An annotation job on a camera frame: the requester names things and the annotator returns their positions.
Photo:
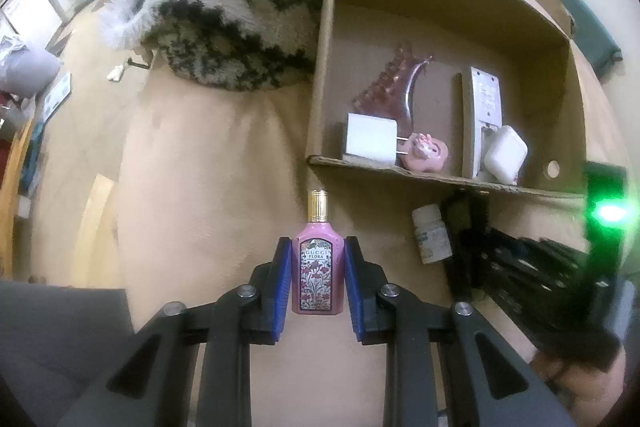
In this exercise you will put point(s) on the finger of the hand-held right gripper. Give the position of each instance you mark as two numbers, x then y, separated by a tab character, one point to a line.
467	232

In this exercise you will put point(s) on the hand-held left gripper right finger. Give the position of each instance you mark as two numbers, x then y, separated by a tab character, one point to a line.
354	287

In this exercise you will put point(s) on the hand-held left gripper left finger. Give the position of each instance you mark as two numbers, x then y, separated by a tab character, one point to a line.
282	287

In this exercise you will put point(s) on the white pill bottle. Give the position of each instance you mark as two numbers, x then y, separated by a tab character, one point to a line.
430	234

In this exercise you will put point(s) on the pink perfume bottle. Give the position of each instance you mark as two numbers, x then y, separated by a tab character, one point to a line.
318	267

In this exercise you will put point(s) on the white earbud case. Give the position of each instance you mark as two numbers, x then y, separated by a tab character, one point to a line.
505	154

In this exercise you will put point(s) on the small pink figurine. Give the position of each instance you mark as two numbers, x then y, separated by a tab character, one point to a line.
425	154

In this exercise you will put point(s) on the white remote control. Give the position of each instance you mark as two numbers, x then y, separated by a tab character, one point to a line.
482	102

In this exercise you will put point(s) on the white charger plug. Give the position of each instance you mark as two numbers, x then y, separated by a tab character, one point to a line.
370	139

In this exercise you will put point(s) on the hair claw clip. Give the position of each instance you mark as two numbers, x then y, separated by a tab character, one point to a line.
385	87

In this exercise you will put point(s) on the cardboard box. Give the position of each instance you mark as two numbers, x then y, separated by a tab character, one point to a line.
440	32

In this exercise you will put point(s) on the person's right hand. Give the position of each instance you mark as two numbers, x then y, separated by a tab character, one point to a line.
590	377

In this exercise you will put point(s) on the wooden board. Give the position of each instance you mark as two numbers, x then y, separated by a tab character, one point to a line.
100	222

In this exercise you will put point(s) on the person's left leg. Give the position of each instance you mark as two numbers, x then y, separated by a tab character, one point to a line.
50	347

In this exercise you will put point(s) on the fluffy patterned blanket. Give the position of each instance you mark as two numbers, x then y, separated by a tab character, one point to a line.
225	17

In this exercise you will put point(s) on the blue white flat package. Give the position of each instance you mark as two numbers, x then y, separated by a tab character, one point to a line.
56	97

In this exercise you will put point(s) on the grey stuffed bag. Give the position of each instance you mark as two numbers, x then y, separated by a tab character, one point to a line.
30	67

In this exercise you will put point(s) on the white cabinet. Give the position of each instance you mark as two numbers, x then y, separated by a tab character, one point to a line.
27	14

